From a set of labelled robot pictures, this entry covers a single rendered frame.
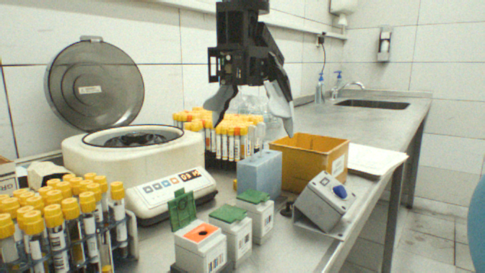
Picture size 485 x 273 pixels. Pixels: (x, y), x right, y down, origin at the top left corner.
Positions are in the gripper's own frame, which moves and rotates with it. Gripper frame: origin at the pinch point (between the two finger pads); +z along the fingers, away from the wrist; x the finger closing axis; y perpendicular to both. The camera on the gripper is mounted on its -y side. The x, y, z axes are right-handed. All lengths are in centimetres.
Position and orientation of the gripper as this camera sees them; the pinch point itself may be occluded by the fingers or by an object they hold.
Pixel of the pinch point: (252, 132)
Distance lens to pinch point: 51.7
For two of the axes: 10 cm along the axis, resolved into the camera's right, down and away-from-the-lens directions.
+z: 0.0, 9.7, 2.4
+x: 8.5, 1.3, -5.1
